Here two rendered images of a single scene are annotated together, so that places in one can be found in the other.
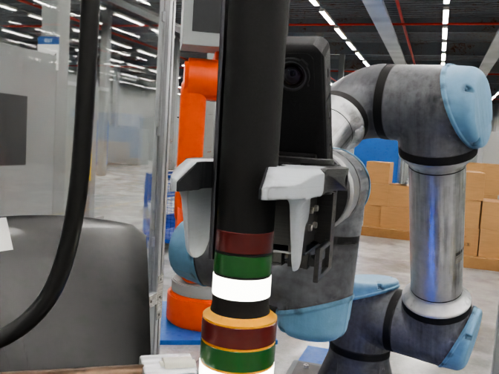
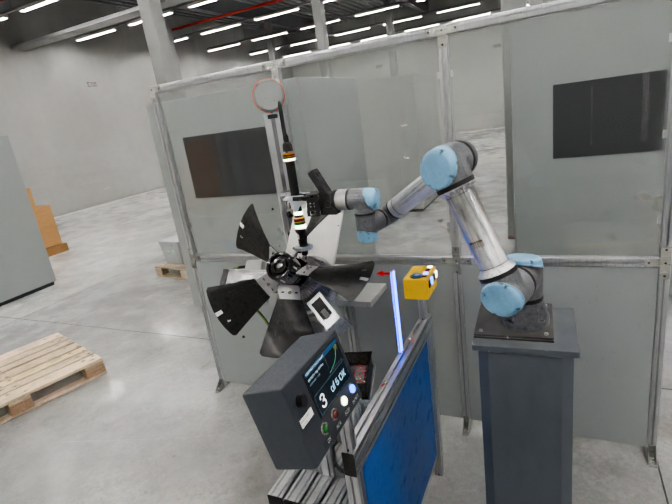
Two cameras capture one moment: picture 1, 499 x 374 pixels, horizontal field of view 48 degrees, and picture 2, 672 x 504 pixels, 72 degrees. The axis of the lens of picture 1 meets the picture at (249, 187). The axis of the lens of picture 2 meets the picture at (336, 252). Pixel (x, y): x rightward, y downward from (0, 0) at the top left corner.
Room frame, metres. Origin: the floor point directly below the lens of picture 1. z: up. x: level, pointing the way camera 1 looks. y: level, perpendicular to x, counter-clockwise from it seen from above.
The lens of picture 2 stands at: (0.70, -1.67, 1.76)
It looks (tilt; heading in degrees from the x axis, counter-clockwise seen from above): 17 degrees down; 99
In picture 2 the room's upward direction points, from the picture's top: 8 degrees counter-clockwise
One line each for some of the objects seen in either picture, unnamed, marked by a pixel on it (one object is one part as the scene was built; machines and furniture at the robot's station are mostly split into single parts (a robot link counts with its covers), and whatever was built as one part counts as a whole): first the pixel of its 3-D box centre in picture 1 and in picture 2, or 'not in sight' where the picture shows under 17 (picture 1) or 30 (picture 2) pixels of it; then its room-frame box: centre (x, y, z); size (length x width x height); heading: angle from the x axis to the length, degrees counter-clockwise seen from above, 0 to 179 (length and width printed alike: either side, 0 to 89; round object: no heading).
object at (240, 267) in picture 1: (243, 260); not in sight; (0.32, 0.00, 1.43); 0.03 x 0.03 x 0.01
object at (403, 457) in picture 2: not in sight; (406, 459); (0.63, -0.21, 0.45); 0.82 x 0.02 x 0.66; 72
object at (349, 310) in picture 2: not in sight; (357, 365); (0.38, 0.56, 0.42); 0.04 x 0.04 x 0.83; 72
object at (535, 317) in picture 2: (357, 366); (524, 307); (1.07, -0.23, 1.07); 0.15 x 0.15 x 0.10
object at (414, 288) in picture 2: not in sight; (420, 283); (0.75, 0.17, 1.02); 0.16 x 0.10 x 0.11; 72
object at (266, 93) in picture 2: not in sight; (268, 95); (0.11, 0.69, 1.88); 0.16 x 0.07 x 0.16; 17
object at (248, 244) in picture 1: (244, 238); not in sight; (0.32, 0.00, 1.44); 0.03 x 0.03 x 0.01
